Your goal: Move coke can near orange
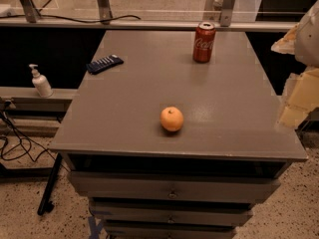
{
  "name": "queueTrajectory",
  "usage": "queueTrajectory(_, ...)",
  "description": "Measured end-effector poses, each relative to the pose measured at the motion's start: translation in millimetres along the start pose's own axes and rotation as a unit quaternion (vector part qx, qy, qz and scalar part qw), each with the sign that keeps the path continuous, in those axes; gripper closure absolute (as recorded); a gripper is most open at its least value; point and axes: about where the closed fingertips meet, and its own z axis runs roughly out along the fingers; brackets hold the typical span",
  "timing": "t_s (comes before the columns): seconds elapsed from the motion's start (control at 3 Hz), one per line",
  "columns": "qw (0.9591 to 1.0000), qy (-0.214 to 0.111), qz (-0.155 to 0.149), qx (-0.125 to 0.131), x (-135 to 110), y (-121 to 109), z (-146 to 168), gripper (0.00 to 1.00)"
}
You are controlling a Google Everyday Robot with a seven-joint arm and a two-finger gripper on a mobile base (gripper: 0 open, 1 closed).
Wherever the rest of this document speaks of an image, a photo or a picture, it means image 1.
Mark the black metal stand leg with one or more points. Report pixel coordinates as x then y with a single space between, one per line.
46 204

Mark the grey drawer cabinet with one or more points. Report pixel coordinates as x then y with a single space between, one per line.
165 147

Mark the left metal bracket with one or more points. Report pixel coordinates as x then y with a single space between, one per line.
30 11

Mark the top grey drawer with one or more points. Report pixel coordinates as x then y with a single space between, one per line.
173 187

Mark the bottom grey drawer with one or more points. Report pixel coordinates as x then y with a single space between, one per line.
166 231

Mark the grey drawer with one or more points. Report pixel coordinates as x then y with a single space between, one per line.
173 187
174 213
166 231

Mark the right metal bracket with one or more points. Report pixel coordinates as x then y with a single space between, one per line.
226 13

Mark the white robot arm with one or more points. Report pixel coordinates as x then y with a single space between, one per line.
307 38

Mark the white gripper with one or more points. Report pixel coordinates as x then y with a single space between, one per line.
309 40

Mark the middle grey drawer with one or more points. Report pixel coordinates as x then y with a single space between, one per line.
174 213

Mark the metal bracket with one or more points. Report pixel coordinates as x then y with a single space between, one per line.
226 13
30 11
105 11

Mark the middle metal bracket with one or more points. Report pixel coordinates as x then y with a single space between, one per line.
105 11

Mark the red coke can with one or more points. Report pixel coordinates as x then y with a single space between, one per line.
203 42

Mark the orange fruit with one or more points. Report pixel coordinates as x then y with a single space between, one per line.
171 119

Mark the dark blue snack packet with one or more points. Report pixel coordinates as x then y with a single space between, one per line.
103 64

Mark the white pump dispenser bottle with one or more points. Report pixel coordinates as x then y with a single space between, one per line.
40 82

